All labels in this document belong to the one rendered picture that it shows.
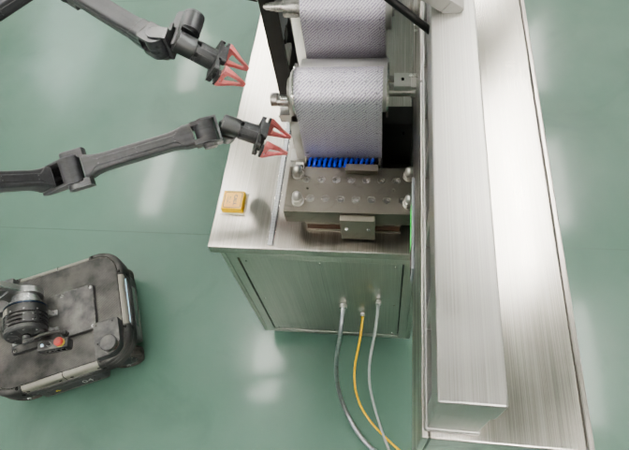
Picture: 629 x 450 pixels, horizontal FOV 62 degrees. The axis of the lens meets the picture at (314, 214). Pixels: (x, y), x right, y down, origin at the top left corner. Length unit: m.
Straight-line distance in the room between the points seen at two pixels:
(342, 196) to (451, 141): 0.73
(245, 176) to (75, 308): 1.11
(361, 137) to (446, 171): 0.74
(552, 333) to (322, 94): 0.83
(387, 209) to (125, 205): 1.86
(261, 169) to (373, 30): 0.58
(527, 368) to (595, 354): 1.65
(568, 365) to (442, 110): 0.45
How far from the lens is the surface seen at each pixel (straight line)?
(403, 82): 1.44
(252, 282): 1.88
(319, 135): 1.53
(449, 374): 0.68
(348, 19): 1.54
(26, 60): 4.24
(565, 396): 0.93
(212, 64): 1.44
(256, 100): 1.99
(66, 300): 2.59
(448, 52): 0.98
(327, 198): 1.53
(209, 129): 1.51
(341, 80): 1.42
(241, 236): 1.66
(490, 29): 1.37
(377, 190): 1.53
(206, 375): 2.49
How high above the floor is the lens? 2.31
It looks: 58 degrees down
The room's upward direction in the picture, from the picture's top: 12 degrees counter-clockwise
